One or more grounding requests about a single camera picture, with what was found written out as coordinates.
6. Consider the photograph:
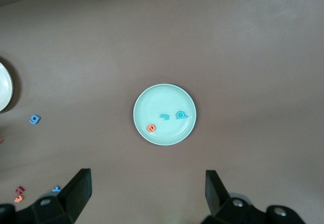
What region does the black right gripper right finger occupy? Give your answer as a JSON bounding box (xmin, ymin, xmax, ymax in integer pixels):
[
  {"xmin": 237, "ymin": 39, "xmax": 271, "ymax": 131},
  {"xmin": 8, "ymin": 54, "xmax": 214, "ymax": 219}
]
[{"xmin": 199, "ymin": 169, "xmax": 305, "ymax": 224}]

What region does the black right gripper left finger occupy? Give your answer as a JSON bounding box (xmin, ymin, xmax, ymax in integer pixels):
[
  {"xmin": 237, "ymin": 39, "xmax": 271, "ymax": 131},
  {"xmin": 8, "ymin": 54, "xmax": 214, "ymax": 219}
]
[{"xmin": 0, "ymin": 168, "xmax": 93, "ymax": 224}]

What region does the pale green plate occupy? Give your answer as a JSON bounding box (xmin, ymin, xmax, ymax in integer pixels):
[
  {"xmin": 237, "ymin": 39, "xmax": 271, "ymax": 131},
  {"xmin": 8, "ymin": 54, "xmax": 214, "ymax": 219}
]
[{"xmin": 133, "ymin": 83, "xmax": 197, "ymax": 146}]

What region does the beige plate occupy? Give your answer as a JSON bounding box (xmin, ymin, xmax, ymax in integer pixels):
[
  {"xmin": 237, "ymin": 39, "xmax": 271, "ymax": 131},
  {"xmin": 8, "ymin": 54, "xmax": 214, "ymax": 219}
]
[{"xmin": 0, "ymin": 61, "xmax": 14, "ymax": 113}]

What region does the brown table cover sheet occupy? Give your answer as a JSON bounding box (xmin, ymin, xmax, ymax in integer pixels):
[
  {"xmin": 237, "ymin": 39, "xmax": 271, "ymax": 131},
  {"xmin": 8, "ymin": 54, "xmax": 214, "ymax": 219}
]
[{"xmin": 0, "ymin": 0, "xmax": 324, "ymax": 224}]

